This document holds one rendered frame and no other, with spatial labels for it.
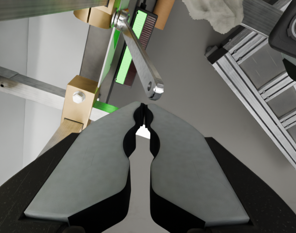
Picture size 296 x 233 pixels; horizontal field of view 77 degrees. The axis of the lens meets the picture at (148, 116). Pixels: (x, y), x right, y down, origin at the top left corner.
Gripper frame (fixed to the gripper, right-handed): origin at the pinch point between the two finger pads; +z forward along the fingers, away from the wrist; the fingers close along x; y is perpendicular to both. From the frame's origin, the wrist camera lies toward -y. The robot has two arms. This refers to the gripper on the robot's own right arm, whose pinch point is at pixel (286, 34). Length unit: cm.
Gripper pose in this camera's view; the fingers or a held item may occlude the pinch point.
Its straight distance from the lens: 35.9
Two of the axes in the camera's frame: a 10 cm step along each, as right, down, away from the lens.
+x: 3.7, -7.8, -5.1
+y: 9.3, 3.3, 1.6
